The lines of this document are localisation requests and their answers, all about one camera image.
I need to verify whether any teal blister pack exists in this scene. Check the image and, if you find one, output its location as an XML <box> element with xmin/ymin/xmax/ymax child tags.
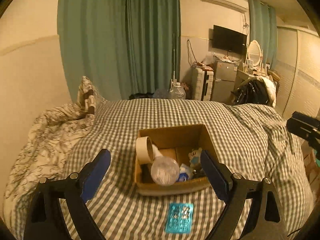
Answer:
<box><xmin>165</xmin><ymin>203</ymin><xmax>194</xmax><ymax>234</ymax></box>

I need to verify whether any blue white packet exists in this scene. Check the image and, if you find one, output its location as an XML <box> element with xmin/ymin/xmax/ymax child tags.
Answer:
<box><xmin>176</xmin><ymin>164</ymin><xmax>194</xmax><ymax>182</ymax></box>

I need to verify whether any white tape roll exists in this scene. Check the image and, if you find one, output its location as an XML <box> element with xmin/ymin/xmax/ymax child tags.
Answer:
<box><xmin>136</xmin><ymin>137</ymin><xmax>153</xmax><ymax>165</ymax></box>

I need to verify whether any grey checkered bed cover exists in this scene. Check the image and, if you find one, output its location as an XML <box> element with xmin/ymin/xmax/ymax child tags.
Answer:
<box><xmin>12</xmin><ymin>97</ymin><xmax>315</xmax><ymax>240</ymax></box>

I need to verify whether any black jacket on chair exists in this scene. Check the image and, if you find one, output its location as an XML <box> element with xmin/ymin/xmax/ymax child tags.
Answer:
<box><xmin>232</xmin><ymin>76</ymin><xmax>277</xmax><ymax>108</ymax></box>

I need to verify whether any white wardrobe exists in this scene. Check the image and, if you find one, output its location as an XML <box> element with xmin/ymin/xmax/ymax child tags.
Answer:
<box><xmin>274</xmin><ymin>25</ymin><xmax>319</xmax><ymax>119</ymax></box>

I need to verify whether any white round vanity mirror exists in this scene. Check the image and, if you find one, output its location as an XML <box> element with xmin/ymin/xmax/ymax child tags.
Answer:
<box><xmin>247</xmin><ymin>40</ymin><xmax>263</xmax><ymax>67</ymax></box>

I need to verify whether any grey mini fridge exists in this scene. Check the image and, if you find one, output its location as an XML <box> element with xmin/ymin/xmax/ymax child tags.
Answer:
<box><xmin>211</xmin><ymin>61</ymin><xmax>238</xmax><ymax>103</ymax></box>

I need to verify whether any green side curtain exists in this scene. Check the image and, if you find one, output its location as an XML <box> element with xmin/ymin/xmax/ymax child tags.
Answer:
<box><xmin>248</xmin><ymin>0</ymin><xmax>278</xmax><ymax>68</ymax></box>

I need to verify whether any white suitcase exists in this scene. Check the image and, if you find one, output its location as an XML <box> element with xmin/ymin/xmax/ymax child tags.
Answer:
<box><xmin>191</xmin><ymin>68</ymin><xmax>214</xmax><ymax>101</ymax></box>

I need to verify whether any brown cardboard box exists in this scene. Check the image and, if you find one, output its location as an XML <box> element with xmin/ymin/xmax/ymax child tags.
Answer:
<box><xmin>134</xmin><ymin>124</ymin><xmax>217</xmax><ymax>197</ymax></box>

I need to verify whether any checkered pillow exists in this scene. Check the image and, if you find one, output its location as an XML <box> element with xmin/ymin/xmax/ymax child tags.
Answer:
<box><xmin>75</xmin><ymin>76</ymin><xmax>106</xmax><ymax>115</ymax></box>

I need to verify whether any clear water jug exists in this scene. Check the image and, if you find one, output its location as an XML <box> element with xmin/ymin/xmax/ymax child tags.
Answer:
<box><xmin>169</xmin><ymin>81</ymin><xmax>186</xmax><ymax>100</ymax></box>

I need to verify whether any black wall television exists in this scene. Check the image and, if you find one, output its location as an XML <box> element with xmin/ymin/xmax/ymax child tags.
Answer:
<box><xmin>212</xmin><ymin>25</ymin><xmax>247</xmax><ymax>56</ymax></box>

